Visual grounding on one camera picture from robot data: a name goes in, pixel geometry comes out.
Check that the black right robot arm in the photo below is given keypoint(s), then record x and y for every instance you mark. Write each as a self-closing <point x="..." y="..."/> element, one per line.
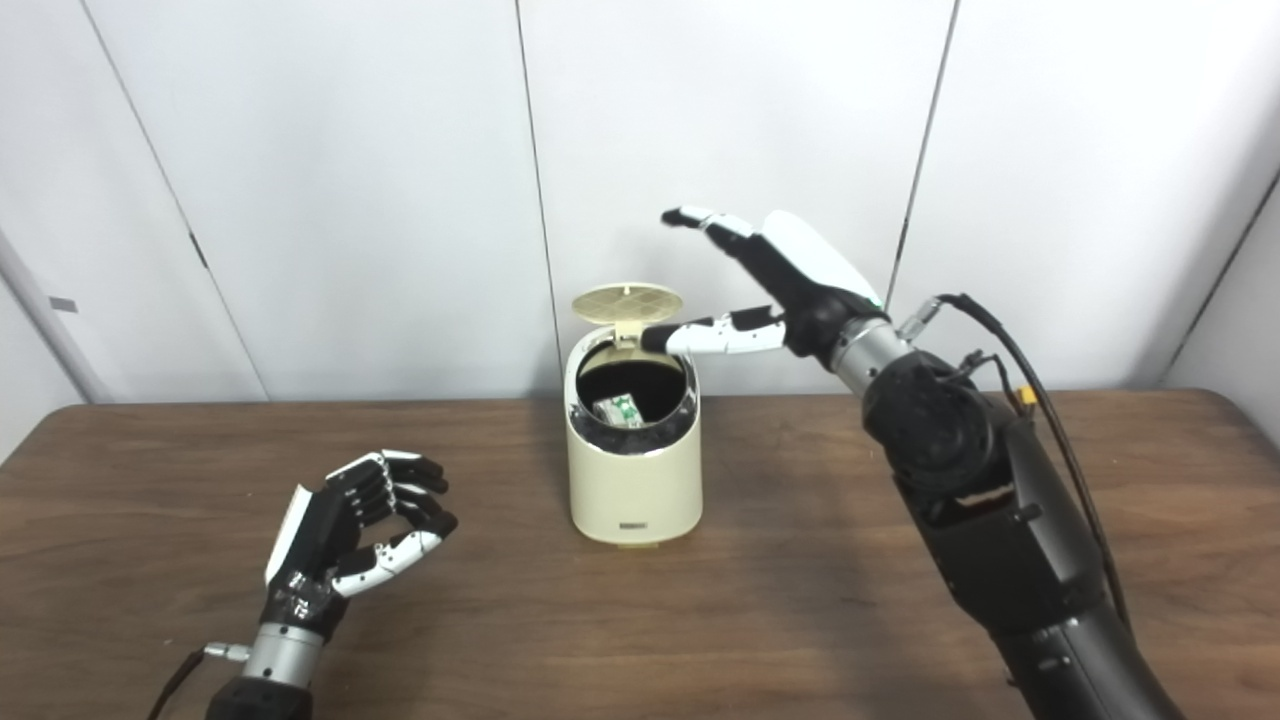
<point x="1000" y="530"/>

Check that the cream-colored bin body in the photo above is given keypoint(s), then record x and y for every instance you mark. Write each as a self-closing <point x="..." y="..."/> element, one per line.
<point x="635" y="490"/>

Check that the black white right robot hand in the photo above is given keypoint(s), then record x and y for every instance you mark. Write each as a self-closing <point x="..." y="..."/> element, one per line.
<point x="810" y="290"/>

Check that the white corner post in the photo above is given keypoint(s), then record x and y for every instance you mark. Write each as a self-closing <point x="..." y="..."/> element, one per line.
<point x="45" y="320"/>

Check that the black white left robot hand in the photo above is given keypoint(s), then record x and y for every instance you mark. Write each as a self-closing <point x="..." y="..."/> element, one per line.
<point x="320" y="540"/>

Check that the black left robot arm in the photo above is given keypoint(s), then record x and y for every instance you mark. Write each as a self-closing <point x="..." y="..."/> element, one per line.
<point x="270" y="670"/>

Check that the black wall panel clip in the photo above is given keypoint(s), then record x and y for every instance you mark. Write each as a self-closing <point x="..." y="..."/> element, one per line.
<point x="198" y="250"/>

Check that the cream round bin lid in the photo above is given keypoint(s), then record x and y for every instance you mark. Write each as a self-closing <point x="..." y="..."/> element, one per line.
<point x="627" y="302"/>

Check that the green white milk carton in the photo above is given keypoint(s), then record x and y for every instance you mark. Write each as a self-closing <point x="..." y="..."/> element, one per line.
<point x="617" y="409"/>

